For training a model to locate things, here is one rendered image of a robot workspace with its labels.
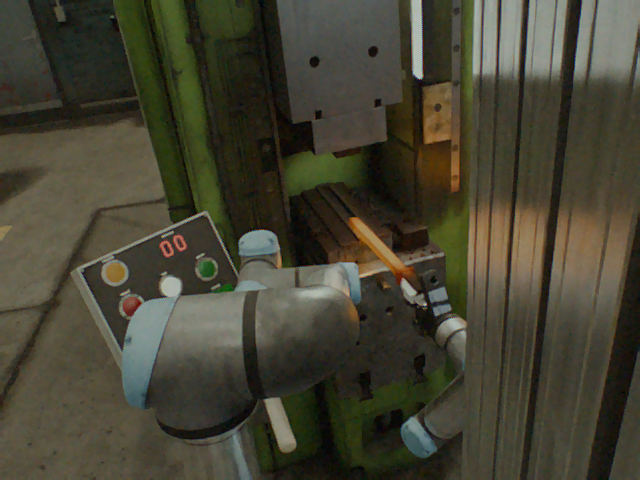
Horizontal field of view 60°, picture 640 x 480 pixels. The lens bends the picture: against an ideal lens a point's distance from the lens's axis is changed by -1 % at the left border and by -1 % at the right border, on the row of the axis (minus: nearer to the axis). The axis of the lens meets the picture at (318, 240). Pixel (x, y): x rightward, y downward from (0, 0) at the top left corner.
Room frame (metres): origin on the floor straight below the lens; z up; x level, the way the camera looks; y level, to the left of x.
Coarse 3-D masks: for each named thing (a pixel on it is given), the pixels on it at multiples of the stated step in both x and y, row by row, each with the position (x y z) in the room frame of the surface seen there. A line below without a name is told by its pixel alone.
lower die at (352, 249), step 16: (304, 192) 1.77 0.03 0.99; (320, 192) 1.73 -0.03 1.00; (336, 192) 1.71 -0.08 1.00; (352, 192) 1.72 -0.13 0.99; (320, 208) 1.63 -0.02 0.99; (336, 208) 1.59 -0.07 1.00; (352, 208) 1.58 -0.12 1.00; (368, 208) 1.58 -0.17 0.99; (320, 224) 1.54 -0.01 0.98; (336, 224) 1.50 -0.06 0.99; (368, 224) 1.48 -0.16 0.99; (320, 240) 1.44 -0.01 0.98; (336, 240) 1.42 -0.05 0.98; (352, 240) 1.39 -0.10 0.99; (384, 240) 1.40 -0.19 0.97; (336, 256) 1.37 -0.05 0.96; (352, 256) 1.38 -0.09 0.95; (368, 256) 1.39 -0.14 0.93
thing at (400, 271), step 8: (352, 224) 1.47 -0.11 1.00; (360, 224) 1.45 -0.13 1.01; (360, 232) 1.40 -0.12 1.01; (368, 232) 1.39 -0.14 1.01; (368, 240) 1.34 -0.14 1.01; (376, 240) 1.33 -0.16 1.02; (376, 248) 1.29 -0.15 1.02; (384, 248) 1.28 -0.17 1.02; (384, 256) 1.24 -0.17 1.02; (392, 256) 1.23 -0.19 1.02; (392, 264) 1.19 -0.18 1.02; (400, 264) 1.18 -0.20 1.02; (400, 272) 1.14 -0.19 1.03; (408, 272) 1.13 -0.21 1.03; (400, 280) 1.14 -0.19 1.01; (408, 280) 1.10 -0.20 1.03; (416, 280) 1.09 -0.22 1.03; (416, 288) 1.06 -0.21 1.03
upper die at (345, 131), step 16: (352, 112) 1.39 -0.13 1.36; (368, 112) 1.40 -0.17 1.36; (384, 112) 1.41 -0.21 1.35; (304, 128) 1.44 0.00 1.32; (320, 128) 1.37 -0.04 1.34; (336, 128) 1.38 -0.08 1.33; (352, 128) 1.39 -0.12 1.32; (368, 128) 1.40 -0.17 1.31; (384, 128) 1.41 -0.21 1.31; (320, 144) 1.37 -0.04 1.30; (336, 144) 1.38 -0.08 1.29; (352, 144) 1.39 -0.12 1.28; (368, 144) 1.40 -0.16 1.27
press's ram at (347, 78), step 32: (288, 0) 1.36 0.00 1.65; (320, 0) 1.37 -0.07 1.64; (352, 0) 1.39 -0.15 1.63; (384, 0) 1.41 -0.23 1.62; (288, 32) 1.35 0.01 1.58; (320, 32) 1.37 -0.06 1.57; (352, 32) 1.39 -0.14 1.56; (384, 32) 1.41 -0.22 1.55; (288, 64) 1.35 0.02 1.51; (320, 64) 1.37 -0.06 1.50; (352, 64) 1.39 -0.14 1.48; (384, 64) 1.41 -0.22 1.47; (288, 96) 1.35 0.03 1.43; (320, 96) 1.37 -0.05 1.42; (352, 96) 1.39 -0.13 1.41; (384, 96) 1.41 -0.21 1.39
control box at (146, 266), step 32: (192, 224) 1.22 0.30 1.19; (128, 256) 1.11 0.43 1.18; (160, 256) 1.14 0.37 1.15; (192, 256) 1.17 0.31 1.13; (224, 256) 1.21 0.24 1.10; (96, 288) 1.04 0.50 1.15; (128, 288) 1.07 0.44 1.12; (160, 288) 1.09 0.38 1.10; (192, 288) 1.12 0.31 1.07; (96, 320) 1.04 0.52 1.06; (128, 320) 1.02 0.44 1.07
